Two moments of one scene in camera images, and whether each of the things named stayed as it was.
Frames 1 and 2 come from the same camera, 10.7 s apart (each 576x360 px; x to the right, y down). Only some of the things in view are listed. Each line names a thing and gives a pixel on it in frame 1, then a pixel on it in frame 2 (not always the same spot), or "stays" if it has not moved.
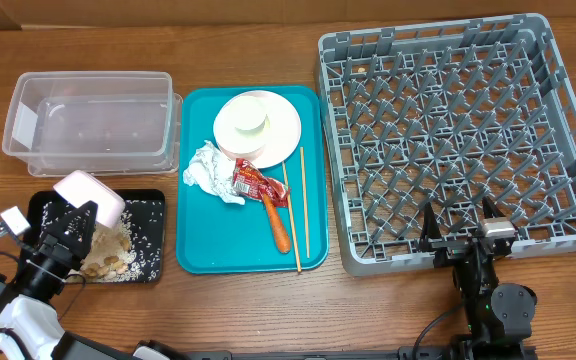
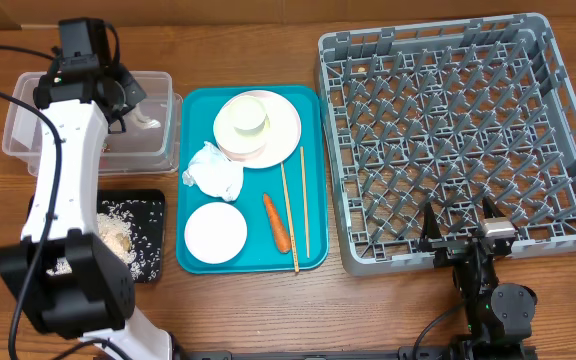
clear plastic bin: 120,123 stays
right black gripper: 450,249 stays
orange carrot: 281,236 stays
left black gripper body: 47,272 -> 129,89
